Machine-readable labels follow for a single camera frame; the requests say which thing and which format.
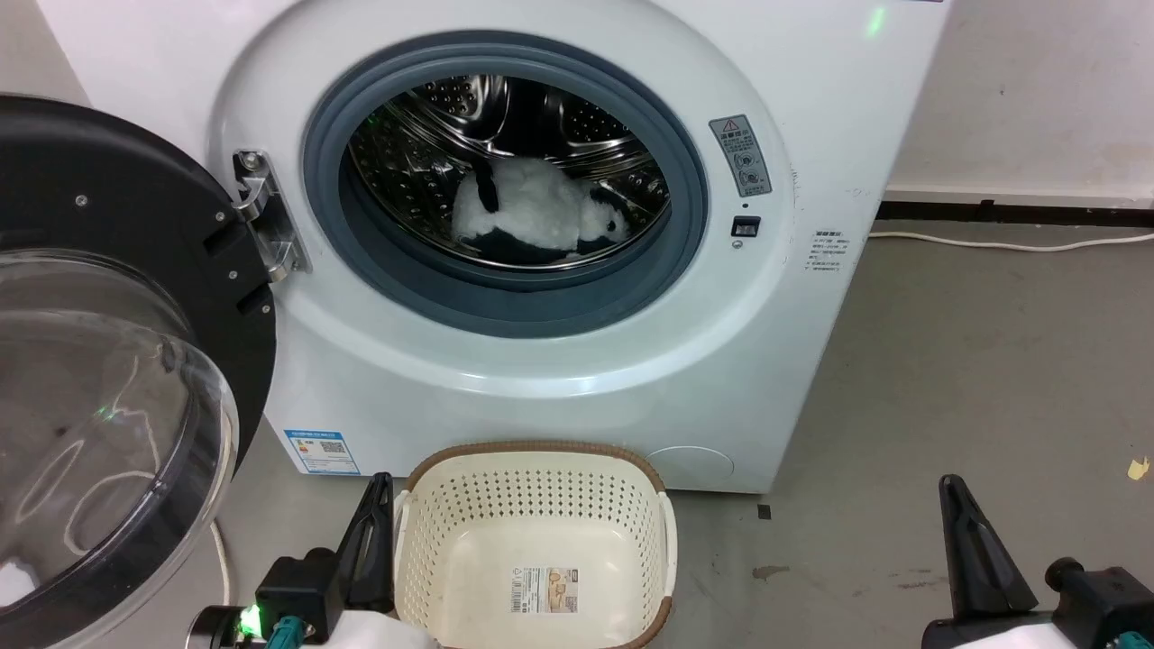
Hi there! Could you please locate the paper product label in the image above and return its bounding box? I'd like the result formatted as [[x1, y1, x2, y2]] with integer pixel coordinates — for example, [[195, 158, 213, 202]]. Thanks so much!
[[511, 566, 580, 616]]

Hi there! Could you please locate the metal washer door hinge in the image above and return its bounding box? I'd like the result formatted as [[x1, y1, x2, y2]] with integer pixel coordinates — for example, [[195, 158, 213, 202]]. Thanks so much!
[[233, 150, 312, 282]]

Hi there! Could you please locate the black round glass washer door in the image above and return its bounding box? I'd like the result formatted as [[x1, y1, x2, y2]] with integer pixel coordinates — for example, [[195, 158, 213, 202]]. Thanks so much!
[[0, 93, 279, 649]]

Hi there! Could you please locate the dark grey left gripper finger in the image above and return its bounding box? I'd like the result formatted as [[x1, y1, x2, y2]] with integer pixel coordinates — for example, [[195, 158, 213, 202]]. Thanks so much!
[[335, 505, 372, 607], [359, 471, 396, 614]]

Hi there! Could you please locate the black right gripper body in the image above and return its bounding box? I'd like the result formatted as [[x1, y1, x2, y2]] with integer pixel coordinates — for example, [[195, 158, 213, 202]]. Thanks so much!
[[920, 557, 1154, 649]]

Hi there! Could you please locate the thin white cable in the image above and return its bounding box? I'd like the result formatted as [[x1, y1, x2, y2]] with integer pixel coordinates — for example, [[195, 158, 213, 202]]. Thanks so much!
[[209, 521, 232, 607]]

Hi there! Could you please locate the grey rubber door gasket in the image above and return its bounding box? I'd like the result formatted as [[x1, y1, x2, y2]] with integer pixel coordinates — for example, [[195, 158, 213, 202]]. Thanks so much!
[[302, 32, 710, 339]]

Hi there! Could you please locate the grey warning sticker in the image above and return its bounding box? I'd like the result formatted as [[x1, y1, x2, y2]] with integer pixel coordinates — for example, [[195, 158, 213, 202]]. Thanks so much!
[[709, 114, 774, 197]]

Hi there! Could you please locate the black and white plush panda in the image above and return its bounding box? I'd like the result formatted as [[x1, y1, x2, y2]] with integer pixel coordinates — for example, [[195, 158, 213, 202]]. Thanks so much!
[[451, 155, 632, 267]]

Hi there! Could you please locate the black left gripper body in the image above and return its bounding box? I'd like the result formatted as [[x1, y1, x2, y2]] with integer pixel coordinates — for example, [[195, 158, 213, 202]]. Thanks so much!
[[187, 548, 345, 649]]

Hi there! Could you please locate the small printed text label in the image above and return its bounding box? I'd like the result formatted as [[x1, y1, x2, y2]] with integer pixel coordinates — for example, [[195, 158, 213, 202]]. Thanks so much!
[[807, 230, 856, 274]]

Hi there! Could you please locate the white front-load washing machine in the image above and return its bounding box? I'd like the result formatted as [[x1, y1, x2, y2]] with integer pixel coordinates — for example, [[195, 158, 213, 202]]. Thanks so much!
[[36, 0, 952, 495]]

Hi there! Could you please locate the round white filter cover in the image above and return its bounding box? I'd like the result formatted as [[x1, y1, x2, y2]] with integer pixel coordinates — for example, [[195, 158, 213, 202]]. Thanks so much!
[[645, 445, 736, 493]]

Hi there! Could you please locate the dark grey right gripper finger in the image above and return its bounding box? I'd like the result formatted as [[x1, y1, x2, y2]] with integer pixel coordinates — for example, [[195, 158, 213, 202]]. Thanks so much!
[[938, 475, 1040, 619]]

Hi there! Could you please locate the stainless steel washer drum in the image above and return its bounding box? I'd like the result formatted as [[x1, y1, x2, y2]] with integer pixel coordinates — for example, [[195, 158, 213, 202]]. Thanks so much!
[[347, 74, 673, 271]]

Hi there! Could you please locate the blue energy label sticker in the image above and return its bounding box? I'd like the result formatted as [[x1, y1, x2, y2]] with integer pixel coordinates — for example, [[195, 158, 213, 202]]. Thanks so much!
[[283, 429, 361, 476]]

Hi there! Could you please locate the black baseboard strip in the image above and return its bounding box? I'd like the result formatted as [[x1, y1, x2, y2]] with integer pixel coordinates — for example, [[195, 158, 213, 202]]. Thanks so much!
[[876, 200, 1154, 228]]

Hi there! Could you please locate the cream plastic laundry basket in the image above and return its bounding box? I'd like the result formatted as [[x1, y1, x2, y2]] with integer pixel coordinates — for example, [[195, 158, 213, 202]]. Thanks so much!
[[393, 441, 677, 649]]

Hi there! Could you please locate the white floor cable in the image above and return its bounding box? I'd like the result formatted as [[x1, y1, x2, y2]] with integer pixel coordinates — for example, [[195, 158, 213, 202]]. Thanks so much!
[[868, 230, 1154, 253]]

